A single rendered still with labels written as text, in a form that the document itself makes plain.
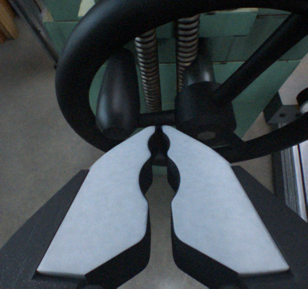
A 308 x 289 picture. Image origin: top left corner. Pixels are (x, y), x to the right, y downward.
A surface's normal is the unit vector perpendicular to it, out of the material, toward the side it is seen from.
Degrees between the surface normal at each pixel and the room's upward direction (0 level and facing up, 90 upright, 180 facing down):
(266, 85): 90
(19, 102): 0
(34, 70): 0
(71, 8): 90
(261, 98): 90
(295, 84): 0
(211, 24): 90
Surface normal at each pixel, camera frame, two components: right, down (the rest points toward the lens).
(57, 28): 0.01, 0.89
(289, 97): -0.02, -0.46
